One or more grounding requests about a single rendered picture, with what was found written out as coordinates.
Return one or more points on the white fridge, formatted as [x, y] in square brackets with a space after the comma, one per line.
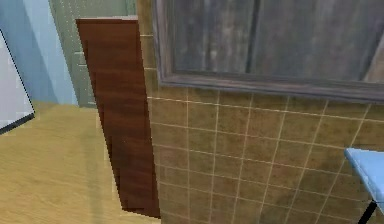
[11, 96]

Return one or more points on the light blue table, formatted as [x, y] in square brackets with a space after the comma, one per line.
[368, 170]

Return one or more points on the dark brown wooden door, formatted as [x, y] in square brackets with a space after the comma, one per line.
[123, 116]

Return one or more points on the grey framed window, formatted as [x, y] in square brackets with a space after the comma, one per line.
[266, 43]

